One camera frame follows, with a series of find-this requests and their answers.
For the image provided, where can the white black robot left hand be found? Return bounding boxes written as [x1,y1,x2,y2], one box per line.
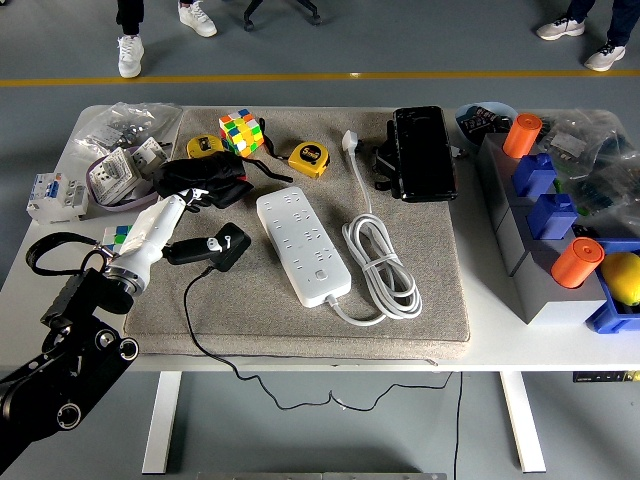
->
[110,187,236,286]

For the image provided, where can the black plug adapter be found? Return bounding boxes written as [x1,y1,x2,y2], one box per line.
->
[207,223,252,274]

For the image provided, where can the white power strip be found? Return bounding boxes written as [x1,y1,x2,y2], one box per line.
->
[255,186,353,309]

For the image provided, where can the small colourful puzzle cube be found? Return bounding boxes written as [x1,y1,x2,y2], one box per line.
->
[102,224,134,259]

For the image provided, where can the purple bowl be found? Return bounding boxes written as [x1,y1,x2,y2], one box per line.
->
[85,144,161,215]

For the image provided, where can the black cloth pouch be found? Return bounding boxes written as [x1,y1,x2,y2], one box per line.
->
[152,151,255,211]

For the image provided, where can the white circuit breaker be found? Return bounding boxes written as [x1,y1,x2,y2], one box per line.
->
[25,171,91,225]

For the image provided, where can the yellow tape measure black label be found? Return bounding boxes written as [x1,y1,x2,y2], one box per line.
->
[186,134,226,159]

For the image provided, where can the grey-brown mat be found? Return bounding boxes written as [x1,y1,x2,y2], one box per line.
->
[122,107,472,362]

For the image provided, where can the clear plastic parts bag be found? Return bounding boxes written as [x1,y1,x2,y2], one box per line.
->
[72,101,184,164]
[538,108,629,166]
[559,144,640,236]

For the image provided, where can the large colourful puzzle cube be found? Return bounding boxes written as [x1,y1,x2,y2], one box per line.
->
[218,108,265,159]

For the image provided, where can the yellow tape measure 5m label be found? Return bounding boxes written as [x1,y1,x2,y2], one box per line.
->
[287,140,331,180]

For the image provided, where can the person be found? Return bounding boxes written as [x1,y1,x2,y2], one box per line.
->
[115,0,219,80]
[536,0,640,73]

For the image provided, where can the white table leg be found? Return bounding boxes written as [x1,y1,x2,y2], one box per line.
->
[499,372,547,474]
[141,372,182,475]

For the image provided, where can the black office chair base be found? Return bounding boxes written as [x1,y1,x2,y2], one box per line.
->
[242,0,324,32]

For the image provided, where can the black glossy phone case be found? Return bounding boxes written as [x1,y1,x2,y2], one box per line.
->
[392,105,459,204]

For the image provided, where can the black small electronic parts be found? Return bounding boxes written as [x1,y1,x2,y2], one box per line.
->
[460,106,515,139]

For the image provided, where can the light blue bowl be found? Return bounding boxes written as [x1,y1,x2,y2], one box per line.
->
[454,101,519,151]

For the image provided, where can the orange cylinder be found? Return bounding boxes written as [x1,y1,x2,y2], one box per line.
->
[550,236,606,290]
[502,112,544,159]

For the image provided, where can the blue plastic block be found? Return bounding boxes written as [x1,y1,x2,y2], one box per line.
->
[526,193,580,242]
[510,152,558,199]

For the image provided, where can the grey block base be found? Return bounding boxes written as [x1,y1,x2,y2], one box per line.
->
[474,132,609,326]

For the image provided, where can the blue plastic bin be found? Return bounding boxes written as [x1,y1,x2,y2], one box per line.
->
[584,237,640,335]

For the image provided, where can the black table control panel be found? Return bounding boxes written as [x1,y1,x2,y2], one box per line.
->
[572,369,640,384]

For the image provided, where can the yellow lemon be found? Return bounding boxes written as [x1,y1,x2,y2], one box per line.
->
[599,252,640,307]

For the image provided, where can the white wall socket panel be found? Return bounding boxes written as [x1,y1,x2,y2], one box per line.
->
[130,135,171,179]
[91,147,146,206]

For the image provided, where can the thin black plug cord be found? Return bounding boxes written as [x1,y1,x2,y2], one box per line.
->
[182,267,456,412]

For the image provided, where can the black tape measure strap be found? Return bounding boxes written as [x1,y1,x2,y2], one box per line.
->
[244,117,295,184]

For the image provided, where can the white power strip cable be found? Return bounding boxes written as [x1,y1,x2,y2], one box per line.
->
[327,129,424,329]

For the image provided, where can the black hanging cable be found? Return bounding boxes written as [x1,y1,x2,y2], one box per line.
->
[452,372,464,480]

